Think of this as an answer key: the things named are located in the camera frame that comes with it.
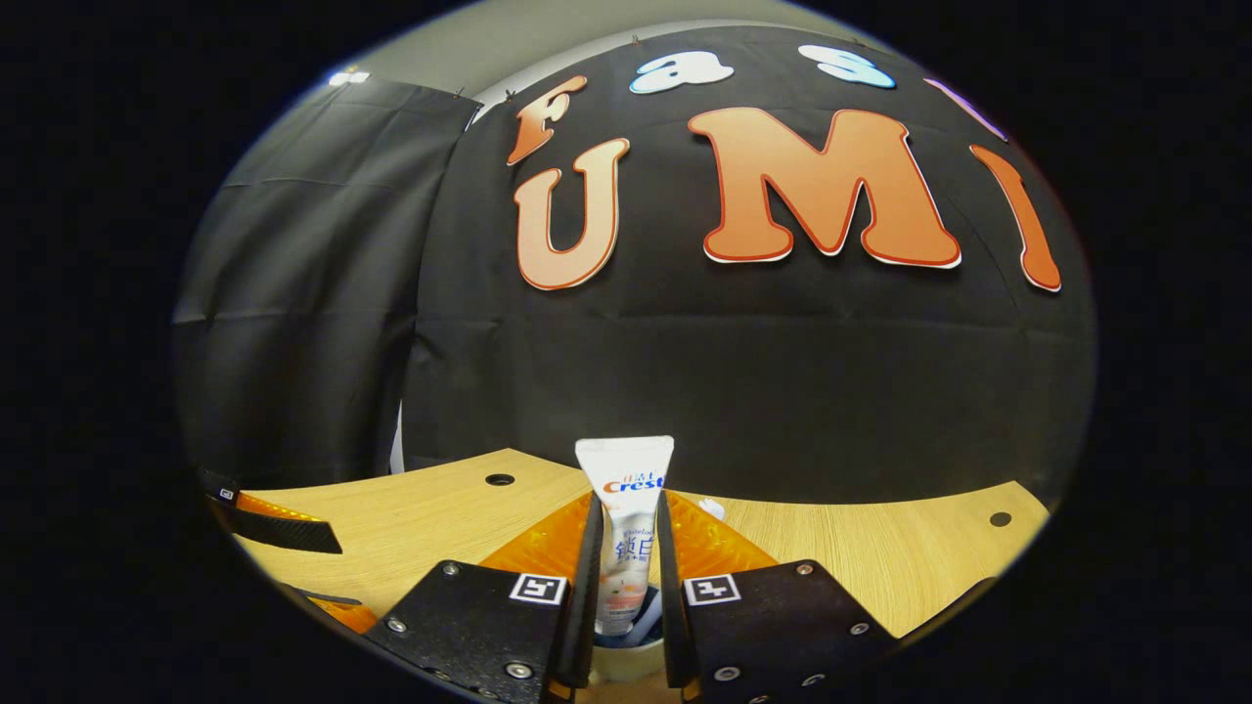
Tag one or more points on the white toothpaste tube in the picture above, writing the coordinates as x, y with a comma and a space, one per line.
626, 469

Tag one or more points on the pale blue toothbrush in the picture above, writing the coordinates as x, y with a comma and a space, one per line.
711, 507

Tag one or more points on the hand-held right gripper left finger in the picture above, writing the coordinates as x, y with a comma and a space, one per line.
587, 587

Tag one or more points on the wooden desktop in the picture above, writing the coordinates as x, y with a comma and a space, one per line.
880, 557

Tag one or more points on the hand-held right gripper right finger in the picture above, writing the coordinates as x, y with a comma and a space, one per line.
673, 606

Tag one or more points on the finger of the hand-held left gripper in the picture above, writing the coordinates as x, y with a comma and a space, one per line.
284, 533
347, 618

